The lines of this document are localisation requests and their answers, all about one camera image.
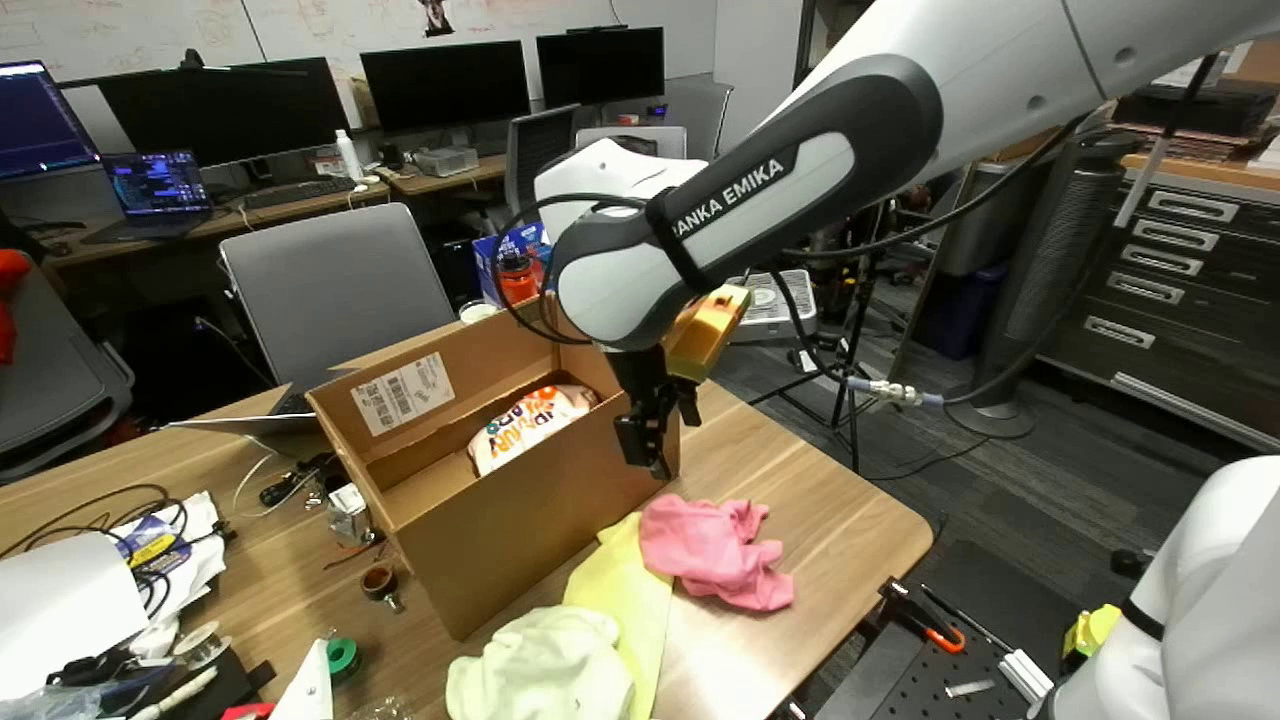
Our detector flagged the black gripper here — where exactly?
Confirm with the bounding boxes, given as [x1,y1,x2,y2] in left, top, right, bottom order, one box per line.
[611,339,705,481]

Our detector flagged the pale green knitted cloth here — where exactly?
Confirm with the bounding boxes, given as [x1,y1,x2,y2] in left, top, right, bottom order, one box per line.
[440,602,642,720]

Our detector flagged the brown cardboard box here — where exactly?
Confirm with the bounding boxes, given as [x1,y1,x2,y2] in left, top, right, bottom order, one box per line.
[304,303,686,647]

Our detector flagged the pink cloth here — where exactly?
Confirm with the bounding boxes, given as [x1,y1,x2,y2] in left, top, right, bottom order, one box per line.
[636,487,802,619]

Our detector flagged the yellow flat cloth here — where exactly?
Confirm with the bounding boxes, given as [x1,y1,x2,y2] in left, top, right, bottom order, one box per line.
[555,512,681,720]

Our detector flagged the grey office chair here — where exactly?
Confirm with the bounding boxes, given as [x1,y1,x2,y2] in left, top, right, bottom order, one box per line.
[217,198,459,399]
[0,252,140,472]

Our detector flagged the green tape roll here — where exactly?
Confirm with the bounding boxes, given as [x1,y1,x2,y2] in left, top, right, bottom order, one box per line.
[325,632,364,681]

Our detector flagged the black computer monitor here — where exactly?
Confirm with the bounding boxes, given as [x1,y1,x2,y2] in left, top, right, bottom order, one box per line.
[98,52,351,171]
[531,22,669,111]
[355,34,537,139]

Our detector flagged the dark drawer cabinet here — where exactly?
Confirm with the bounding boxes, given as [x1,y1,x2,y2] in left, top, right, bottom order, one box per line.
[1038,168,1280,451]

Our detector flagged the person in white sleeve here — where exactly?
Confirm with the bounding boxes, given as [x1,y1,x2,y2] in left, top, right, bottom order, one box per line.
[1049,451,1280,720]

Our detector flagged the white plastic bag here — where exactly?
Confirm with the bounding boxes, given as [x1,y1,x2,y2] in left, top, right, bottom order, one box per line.
[0,529,152,705]

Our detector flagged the monitor with blue screen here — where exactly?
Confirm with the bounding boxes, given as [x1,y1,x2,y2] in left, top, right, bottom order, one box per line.
[0,55,103,182]

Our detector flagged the yellow wrist camera mount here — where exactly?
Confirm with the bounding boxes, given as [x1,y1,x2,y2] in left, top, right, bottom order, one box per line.
[665,278,759,384]

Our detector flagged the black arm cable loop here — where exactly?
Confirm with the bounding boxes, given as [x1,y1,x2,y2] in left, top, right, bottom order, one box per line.
[489,189,647,353]

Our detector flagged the orange-handled black tool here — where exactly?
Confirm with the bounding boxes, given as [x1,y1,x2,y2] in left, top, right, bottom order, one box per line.
[876,571,977,658]

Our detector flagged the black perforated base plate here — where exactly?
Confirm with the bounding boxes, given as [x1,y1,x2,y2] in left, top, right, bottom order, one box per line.
[810,614,1074,720]

